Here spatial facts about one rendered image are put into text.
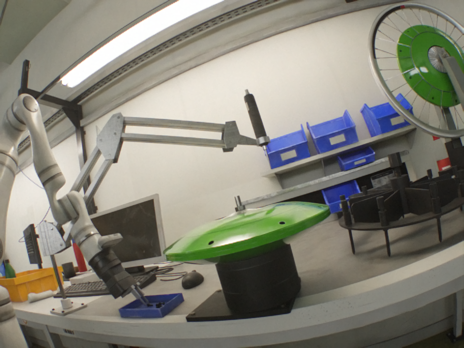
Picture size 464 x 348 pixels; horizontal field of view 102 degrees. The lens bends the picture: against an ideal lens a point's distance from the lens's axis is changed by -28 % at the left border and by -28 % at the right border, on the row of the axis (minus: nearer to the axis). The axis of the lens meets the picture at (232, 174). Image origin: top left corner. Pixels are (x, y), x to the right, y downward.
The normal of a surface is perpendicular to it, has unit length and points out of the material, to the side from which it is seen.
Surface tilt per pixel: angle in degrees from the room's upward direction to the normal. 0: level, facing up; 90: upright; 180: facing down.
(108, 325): 90
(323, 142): 99
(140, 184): 90
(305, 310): 90
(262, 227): 24
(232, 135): 90
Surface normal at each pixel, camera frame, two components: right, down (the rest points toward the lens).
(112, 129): 0.22, -0.19
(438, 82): -0.33, 0.17
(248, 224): -0.24, -0.93
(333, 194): -0.29, -0.04
